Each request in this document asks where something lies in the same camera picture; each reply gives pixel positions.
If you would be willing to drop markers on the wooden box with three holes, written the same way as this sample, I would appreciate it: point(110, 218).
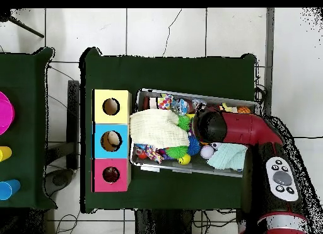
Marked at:
point(101, 118)

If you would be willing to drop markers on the shallow mesh bin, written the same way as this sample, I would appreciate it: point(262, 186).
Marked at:
point(161, 166)

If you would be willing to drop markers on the white baseball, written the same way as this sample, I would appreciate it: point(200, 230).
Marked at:
point(207, 152)

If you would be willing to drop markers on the blue spiky ball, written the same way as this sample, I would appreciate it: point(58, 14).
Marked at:
point(193, 146)

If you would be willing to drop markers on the black and white soccer ball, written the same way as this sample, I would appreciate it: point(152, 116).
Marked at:
point(216, 145)

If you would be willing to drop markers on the black tripod leg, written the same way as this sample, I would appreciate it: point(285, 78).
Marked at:
point(25, 28)

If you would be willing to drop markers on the black stand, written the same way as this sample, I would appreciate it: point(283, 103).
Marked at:
point(73, 123)

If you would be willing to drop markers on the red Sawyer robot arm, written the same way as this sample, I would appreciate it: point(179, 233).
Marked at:
point(242, 129)

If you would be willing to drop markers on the blue plastic cup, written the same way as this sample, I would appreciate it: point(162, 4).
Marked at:
point(8, 189)

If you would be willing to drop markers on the dark green tablecloth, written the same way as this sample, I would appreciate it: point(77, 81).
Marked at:
point(22, 92)
point(164, 72)

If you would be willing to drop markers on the green spiky ball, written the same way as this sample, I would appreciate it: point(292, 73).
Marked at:
point(176, 151)
point(183, 122)

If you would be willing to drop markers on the small orange basketball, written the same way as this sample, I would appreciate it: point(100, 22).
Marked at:
point(244, 109)

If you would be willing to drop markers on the mint waffle cloth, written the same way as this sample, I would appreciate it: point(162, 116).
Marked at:
point(229, 157)

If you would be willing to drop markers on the yellow ball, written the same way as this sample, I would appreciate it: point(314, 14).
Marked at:
point(184, 159)

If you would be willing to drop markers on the magenta plastic bowl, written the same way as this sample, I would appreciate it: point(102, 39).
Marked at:
point(6, 113)

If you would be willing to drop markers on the cream waffle cloth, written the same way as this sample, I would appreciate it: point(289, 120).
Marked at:
point(156, 128)

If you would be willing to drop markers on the yellow plastic cup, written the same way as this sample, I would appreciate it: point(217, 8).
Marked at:
point(4, 153)

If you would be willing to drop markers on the colourful polka dot paper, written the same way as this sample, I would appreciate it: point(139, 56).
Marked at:
point(165, 102)

